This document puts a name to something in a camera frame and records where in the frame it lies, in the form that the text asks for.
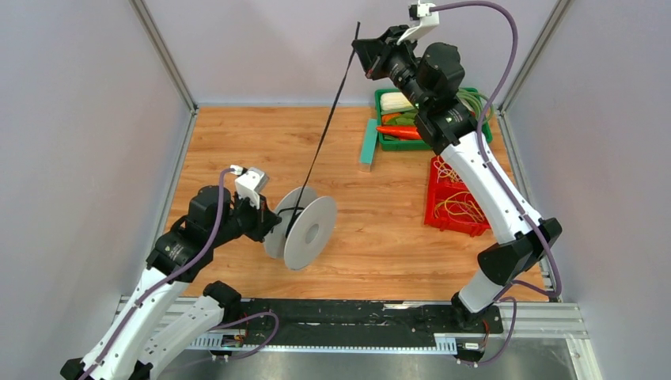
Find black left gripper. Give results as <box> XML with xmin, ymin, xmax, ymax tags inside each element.
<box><xmin>210</xmin><ymin>190</ymin><xmax>282</xmax><ymax>247</ymax></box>

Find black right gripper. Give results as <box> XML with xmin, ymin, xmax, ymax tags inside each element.
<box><xmin>354</xmin><ymin>25</ymin><xmax>431</xmax><ymax>112</ymax></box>

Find black ribbon cable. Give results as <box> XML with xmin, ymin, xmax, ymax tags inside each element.
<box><xmin>276</xmin><ymin>21</ymin><xmax>362</xmax><ymax>238</ymax></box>

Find white perforated cable spool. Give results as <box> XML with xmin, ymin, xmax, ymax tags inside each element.
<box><xmin>263</xmin><ymin>186</ymin><xmax>337</xmax><ymax>271</ymax></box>

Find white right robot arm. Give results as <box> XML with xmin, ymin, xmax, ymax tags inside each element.
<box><xmin>351</xmin><ymin>25</ymin><xmax>563</xmax><ymax>332</ymax></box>

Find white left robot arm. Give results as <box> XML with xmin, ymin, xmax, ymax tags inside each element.
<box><xmin>60</xmin><ymin>184</ymin><xmax>280</xmax><ymax>379</ymax></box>

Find toy napa cabbage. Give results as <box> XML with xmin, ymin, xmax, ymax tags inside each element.
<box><xmin>379</xmin><ymin>92</ymin><xmax>414</xmax><ymax>114</ymax></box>

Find green toy lettuce leaf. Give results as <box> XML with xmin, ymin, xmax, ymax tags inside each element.
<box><xmin>382</xmin><ymin>111</ymin><xmax>417</xmax><ymax>127</ymax></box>

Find orange toy carrot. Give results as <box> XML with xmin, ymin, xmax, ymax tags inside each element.
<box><xmin>377</xmin><ymin>125</ymin><xmax>422</xmax><ymax>140</ymax></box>

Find green plastic vegetable tray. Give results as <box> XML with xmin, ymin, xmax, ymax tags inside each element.
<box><xmin>373</xmin><ymin>86</ymin><xmax>494</xmax><ymax>153</ymax></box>

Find teal rectangular box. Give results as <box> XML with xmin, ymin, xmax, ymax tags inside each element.
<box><xmin>358</xmin><ymin>119</ymin><xmax>377</xmax><ymax>173</ymax></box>

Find green toy long beans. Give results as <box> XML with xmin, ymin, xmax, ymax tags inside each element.
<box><xmin>457</xmin><ymin>88</ymin><xmax>493</xmax><ymax>127</ymax></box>

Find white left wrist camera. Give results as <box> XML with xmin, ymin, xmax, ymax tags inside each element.
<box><xmin>229</xmin><ymin>165</ymin><xmax>270</xmax><ymax>210</ymax></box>

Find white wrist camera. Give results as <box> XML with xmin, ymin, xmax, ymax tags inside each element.
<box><xmin>229</xmin><ymin>165</ymin><xmax>270</xmax><ymax>210</ymax></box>
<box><xmin>396</xmin><ymin>1</ymin><xmax>440</xmax><ymax>45</ymax></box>

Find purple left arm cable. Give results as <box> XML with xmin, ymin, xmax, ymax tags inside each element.
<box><xmin>78</xmin><ymin>167</ymin><xmax>282</xmax><ymax>380</ymax></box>

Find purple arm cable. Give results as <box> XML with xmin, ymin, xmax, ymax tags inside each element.
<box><xmin>78</xmin><ymin>167</ymin><xmax>282</xmax><ymax>380</ymax></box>
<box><xmin>430</xmin><ymin>0</ymin><xmax>563</xmax><ymax>367</ymax></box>

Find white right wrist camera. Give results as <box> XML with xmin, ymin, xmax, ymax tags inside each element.
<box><xmin>396</xmin><ymin>1</ymin><xmax>440</xmax><ymax>45</ymax></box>

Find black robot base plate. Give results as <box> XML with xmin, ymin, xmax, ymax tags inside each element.
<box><xmin>223</xmin><ymin>298</ymin><xmax>504</xmax><ymax>348</ymax></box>

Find white thin wires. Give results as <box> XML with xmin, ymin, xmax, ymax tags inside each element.
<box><xmin>434</xmin><ymin>157</ymin><xmax>465</xmax><ymax>185</ymax></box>

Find red plastic cable bin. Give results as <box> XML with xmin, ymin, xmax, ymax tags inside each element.
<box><xmin>423</xmin><ymin>156</ymin><xmax>491</xmax><ymax>237</ymax></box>

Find yellow thin wires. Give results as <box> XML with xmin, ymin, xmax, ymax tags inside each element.
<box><xmin>433</xmin><ymin>157</ymin><xmax>488</xmax><ymax>226</ymax></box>

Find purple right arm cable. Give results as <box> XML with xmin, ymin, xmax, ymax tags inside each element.
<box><xmin>430</xmin><ymin>0</ymin><xmax>563</xmax><ymax>367</ymax></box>

